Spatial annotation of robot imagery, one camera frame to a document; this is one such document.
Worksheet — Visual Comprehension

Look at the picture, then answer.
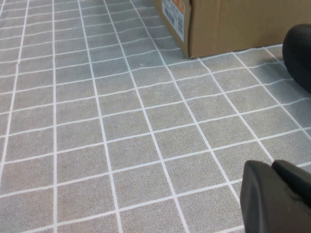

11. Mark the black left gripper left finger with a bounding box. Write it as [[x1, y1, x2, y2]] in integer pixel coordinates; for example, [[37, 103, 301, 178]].
[[240, 160, 311, 233]]

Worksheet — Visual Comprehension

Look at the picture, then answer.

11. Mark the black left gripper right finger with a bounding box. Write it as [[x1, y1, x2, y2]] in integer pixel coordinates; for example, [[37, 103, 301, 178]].
[[271, 159, 311, 212]]

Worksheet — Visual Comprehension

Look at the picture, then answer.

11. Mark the plain black knit shoe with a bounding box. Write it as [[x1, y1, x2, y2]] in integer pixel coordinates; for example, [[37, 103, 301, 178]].
[[282, 23, 311, 94]]

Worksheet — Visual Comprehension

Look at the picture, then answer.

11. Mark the brown cardboard shoe box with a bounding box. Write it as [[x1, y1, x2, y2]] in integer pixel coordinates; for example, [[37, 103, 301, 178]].
[[152, 0, 311, 60]]

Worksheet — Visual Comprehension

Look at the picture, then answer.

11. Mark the white orange box label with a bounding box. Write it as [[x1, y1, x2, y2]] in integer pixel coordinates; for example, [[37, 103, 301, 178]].
[[161, 0, 186, 42]]

